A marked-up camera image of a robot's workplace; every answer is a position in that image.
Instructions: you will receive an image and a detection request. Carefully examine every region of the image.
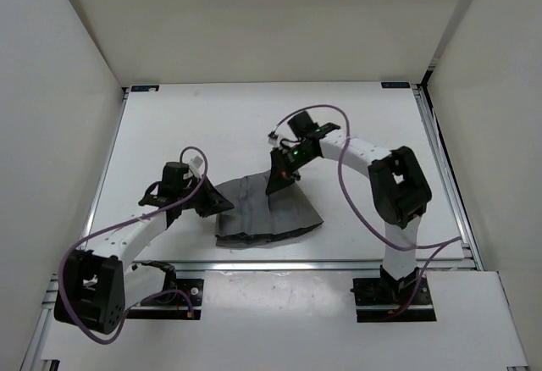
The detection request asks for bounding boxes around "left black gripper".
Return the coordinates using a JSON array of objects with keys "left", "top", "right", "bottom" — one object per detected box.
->
[{"left": 178, "top": 174, "right": 234, "bottom": 218}]

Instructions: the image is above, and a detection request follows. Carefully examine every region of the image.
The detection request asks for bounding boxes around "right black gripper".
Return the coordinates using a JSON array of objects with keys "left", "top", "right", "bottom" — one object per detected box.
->
[{"left": 265, "top": 144, "right": 318, "bottom": 196}]

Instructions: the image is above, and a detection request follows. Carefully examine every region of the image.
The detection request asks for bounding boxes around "grey pleated skirt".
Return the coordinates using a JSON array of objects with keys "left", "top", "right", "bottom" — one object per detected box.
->
[{"left": 215, "top": 171, "right": 324, "bottom": 249}]

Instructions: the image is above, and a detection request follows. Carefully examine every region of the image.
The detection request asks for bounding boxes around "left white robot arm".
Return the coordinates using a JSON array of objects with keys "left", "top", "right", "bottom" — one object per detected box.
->
[{"left": 53, "top": 158, "right": 234, "bottom": 335}]

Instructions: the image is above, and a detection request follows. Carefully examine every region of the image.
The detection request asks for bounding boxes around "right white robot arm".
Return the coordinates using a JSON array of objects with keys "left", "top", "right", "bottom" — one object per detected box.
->
[{"left": 266, "top": 123, "right": 432, "bottom": 303}]

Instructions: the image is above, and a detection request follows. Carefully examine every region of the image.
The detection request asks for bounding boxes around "left blue corner label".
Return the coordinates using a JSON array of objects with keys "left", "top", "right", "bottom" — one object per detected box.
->
[{"left": 130, "top": 85, "right": 160, "bottom": 92}]

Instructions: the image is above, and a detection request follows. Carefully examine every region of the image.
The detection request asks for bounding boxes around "blue corner label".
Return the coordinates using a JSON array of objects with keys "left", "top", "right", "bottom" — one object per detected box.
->
[
  {"left": 130, "top": 85, "right": 160, "bottom": 92},
  {"left": 380, "top": 81, "right": 411, "bottom": 90}
]

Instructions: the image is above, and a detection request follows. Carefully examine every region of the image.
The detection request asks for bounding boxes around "right blue corner label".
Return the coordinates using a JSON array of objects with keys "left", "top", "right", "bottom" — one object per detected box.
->
[{"left": 380, "top": 81, "right": 411, "bottom": 90}]

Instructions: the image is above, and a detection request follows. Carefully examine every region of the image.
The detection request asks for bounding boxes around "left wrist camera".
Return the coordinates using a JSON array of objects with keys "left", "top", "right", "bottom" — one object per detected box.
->
[{"left": 187, "top": 156, "right": 205, "bottom": 178}]

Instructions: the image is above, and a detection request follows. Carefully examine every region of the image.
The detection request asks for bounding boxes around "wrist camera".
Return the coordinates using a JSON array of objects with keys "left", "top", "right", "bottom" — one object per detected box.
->
[
  {"left": 187, "top": 156, "right": 205, "bottom": 178},
  {"left": 268, "top": 110, "right": 320, "bottom": 143}
]

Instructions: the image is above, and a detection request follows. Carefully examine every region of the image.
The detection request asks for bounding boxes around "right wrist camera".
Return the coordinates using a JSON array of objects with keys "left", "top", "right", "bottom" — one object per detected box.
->
[{"left": 268, "top": 110, "right": 320, "bottom": 143}]

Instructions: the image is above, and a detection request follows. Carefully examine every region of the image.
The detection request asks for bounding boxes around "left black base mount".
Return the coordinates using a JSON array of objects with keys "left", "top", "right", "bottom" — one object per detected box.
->
[{"left": 124, "top": 261, "right": 204, "bottom": 321}]

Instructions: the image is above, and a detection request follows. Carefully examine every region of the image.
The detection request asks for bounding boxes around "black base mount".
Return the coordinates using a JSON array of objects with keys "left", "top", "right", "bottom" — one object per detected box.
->
[
  {"left": 124, "top": 261, "right": 204, "bottom": 321},
  {"left": 351, "top": 278, "right": 437, "bottom": 324}
]

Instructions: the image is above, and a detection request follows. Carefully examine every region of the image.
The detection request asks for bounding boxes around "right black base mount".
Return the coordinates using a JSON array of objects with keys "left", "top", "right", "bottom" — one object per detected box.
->
[{"left": 351, "top": 278, "right": 437, "bottom": 324}]

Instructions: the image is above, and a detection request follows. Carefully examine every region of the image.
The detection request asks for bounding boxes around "aluminium frame rail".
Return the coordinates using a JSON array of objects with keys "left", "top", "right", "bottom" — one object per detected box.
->
[{"left": 413, "top": 84, "right": 448, "bottom": 171}]

